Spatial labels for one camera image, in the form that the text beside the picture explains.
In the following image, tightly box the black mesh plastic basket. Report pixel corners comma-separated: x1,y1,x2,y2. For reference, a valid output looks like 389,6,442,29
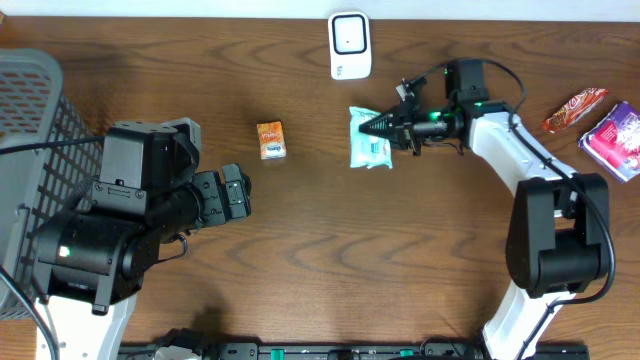
1,49,102,299

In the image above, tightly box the purple snack packet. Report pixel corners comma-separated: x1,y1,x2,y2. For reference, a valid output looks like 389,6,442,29
578,101,639,183

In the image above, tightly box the teal snack wrapper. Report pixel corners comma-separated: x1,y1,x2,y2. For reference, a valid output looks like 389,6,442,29
349,106,393,169

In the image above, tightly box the white barcode scanner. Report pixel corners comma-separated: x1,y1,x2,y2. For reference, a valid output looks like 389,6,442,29
327,11,372,81

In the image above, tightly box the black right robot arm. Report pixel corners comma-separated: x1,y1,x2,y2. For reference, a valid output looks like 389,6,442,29
359,58,616,359

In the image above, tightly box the orange small snack box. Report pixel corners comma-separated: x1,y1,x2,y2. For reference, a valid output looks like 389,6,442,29
256,121,287,160

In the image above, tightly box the red orange chocolate bar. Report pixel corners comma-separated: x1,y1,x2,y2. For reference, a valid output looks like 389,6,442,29
542,87,609,133

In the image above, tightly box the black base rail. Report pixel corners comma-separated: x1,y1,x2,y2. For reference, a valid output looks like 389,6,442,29
116,339,590,360

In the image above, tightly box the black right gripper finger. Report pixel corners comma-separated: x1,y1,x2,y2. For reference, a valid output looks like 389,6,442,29
364,128,403,149
359,112,402,133

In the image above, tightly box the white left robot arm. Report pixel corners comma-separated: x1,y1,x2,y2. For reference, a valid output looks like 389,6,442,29
33,118,251,359

